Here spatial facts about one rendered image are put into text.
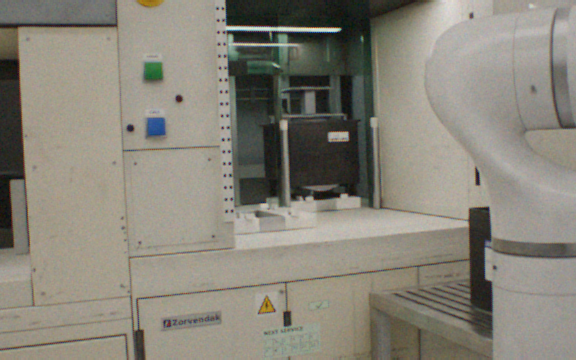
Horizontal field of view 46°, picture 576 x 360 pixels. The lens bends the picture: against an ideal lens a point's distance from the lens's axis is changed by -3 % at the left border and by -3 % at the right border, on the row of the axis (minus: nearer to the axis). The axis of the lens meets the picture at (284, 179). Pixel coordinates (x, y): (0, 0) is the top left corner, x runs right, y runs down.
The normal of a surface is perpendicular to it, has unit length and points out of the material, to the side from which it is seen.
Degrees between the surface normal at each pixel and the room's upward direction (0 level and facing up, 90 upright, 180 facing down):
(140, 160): 90
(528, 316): 90
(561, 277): 90
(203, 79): 90
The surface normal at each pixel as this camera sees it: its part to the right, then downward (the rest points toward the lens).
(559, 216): -0.20, 0.01
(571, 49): -0.52, -0.13
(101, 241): 0.35, 0.04
